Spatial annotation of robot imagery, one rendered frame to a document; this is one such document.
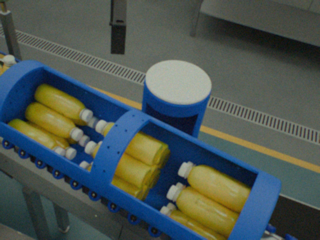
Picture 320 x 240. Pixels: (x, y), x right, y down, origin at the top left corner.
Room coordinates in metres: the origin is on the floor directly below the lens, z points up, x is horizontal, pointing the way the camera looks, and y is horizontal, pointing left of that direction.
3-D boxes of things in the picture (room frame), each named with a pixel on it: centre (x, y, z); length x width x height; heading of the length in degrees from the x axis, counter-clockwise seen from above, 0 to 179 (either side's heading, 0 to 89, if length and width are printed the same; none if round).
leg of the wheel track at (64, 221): (0.89, 0.44, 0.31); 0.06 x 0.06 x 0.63; 67
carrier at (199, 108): (1.12, -0.06, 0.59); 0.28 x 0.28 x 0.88
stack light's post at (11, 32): (1.33, 0.74, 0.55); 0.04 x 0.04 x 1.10; 67
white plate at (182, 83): (1.12, -0.06, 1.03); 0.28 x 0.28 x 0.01
